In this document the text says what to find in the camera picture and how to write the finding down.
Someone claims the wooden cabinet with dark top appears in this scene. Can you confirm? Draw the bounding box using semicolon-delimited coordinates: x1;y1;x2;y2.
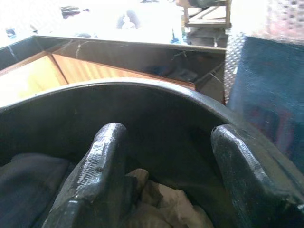
0;35;228;95

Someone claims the wooden frame stool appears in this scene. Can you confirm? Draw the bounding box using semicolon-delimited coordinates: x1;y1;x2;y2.
182;0;233;29

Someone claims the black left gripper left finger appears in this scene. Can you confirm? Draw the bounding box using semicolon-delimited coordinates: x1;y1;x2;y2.
42;122;139;228

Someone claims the beige crumpled cloth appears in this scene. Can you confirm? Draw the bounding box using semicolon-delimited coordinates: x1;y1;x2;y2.
123;168;216;228

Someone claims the black laundry basket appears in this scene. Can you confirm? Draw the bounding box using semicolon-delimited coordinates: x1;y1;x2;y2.
0;79;304;228

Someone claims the dark crumpled garment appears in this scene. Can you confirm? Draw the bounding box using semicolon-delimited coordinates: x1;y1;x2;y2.
0;153;72;228

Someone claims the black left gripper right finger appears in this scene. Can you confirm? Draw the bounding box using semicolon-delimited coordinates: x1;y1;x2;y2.
211;124;304;228

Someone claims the clear bubble wrap sheet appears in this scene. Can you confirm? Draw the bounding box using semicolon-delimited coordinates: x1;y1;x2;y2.
223;0;304;106

